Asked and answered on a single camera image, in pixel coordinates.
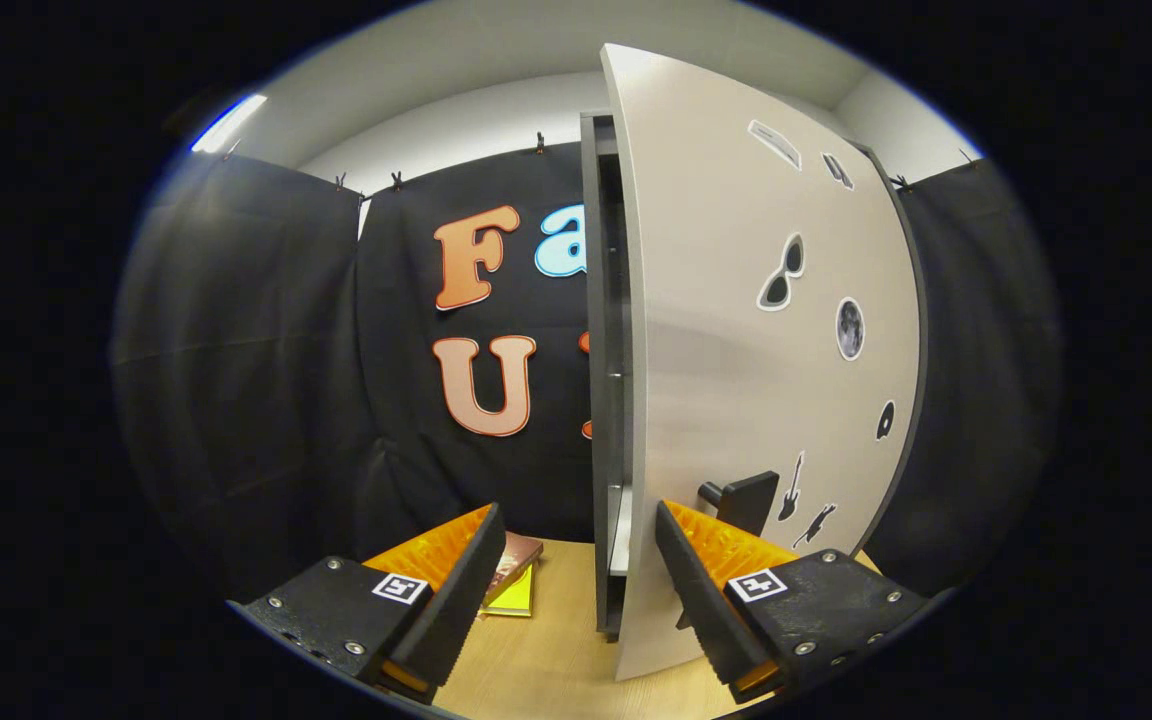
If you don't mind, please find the black backdrop cloth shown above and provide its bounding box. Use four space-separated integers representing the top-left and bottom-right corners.
111 140 1062 601

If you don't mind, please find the yellow book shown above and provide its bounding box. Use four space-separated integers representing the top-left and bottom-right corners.
481 565 535 618

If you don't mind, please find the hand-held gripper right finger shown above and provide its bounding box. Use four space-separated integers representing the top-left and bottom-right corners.
654 500 937 704

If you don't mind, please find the long ceiling light strip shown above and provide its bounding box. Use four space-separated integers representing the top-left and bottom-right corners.
191 93 268 154

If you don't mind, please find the brown book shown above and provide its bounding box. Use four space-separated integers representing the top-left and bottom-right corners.
481 532 544 606

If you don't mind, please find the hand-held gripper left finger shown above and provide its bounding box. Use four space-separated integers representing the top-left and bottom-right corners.
228 503 507 706

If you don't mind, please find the dark grey shoe cabinet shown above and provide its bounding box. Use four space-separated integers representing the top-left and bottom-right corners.
579 112 930 641

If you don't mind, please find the beige shoe cabinet door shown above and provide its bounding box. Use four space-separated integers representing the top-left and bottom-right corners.
601 43 922 681

